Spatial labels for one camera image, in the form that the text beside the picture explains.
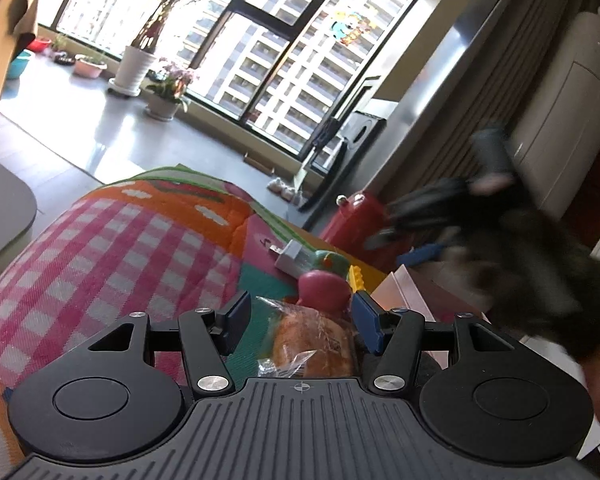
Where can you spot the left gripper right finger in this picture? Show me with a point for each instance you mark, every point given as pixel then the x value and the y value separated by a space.
pixel 393 338

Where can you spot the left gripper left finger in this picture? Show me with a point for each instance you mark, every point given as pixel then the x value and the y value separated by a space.
pixel 208 337

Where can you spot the pink cardboard box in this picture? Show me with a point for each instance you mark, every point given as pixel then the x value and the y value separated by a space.
pixel 504 401

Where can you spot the yellow toy block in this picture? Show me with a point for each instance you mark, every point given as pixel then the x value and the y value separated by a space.
pixel 355 279

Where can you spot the red round toy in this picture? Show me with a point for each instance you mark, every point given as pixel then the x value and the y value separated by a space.
pixel 325 292

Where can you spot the packaged bread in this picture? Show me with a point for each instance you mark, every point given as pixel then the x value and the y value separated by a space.
pixel 306 343

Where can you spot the green toy figure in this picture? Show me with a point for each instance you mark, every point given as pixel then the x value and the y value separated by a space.
pixel 332 262

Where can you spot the black plush toy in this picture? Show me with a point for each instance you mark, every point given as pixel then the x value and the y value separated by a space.
pixel 534 278

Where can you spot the white battery charger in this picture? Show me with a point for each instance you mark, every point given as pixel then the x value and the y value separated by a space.
pixel 293 259

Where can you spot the colourful play mat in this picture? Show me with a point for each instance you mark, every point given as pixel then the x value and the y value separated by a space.
pixel 162 243

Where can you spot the grey curtain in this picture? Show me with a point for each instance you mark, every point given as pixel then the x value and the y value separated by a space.
pixel 483 89

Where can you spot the white refrigerator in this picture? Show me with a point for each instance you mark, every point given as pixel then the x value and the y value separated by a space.
pixel 558 137

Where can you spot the flowering plant white pot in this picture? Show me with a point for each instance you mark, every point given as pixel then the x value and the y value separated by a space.
pixel 168 89

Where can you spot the tall plant white pot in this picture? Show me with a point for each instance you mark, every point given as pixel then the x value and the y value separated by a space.
pixel 140 53

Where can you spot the small pink planter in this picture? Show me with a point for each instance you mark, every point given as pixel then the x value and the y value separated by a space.
pixel 88 67

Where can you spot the teal plastic basin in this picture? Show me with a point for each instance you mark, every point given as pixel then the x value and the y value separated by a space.
pixel 19 64

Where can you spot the red plastic basin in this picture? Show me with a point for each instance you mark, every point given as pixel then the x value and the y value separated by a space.
pixel 39 45

